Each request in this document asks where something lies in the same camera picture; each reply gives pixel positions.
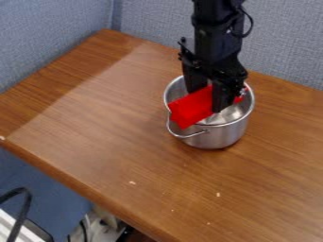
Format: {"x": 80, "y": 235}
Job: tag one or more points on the stainless steel pot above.
{"x": 219, "y": 130}

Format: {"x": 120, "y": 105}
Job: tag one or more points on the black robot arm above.
{"x": 220, "y": 12}

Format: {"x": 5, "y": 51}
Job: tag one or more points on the white device under table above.
{"x": 99, "y": 227}

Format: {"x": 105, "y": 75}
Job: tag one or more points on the red rectangular block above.
{"x": 192, "y": 107}

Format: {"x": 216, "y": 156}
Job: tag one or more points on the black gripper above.
{"x": 209, "y": 59}

